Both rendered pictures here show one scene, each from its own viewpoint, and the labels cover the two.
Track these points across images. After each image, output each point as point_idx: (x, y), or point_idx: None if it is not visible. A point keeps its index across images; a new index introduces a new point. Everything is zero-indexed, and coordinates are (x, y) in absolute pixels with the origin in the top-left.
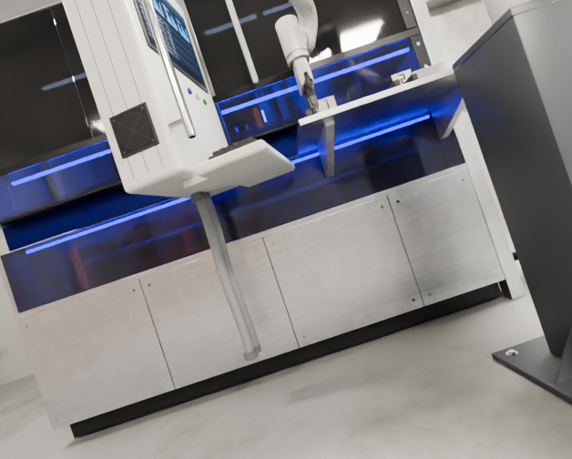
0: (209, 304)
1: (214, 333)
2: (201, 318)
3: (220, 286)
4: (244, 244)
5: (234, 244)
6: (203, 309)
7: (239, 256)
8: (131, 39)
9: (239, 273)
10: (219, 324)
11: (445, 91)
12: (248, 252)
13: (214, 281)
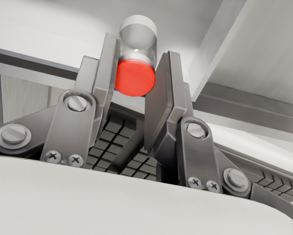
0: (30, 104)
1: (39, 85)
2: (33, 106)
3: (24, 101)
4: (6, 93)
5: (5, 109)
6: (30, 108)
7: (13, 94)
8: None
9: (21, 84)
10: (38, 83)
11: None
12: (12, 82)
13: (21, 111)
